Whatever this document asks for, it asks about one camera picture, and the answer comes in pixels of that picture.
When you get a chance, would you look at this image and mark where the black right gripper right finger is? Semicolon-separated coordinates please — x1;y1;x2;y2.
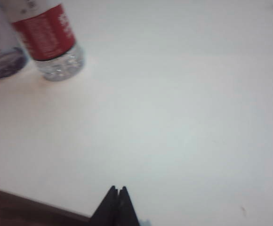
118;186;141;226

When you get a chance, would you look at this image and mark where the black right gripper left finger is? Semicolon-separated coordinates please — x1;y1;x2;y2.
90;185;120;226

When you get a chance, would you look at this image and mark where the clear water bottle red label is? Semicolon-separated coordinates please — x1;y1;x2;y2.
8;0;86;82

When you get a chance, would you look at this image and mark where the transparent grey octagonal mug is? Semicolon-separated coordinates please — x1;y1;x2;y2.
0;0;29;81

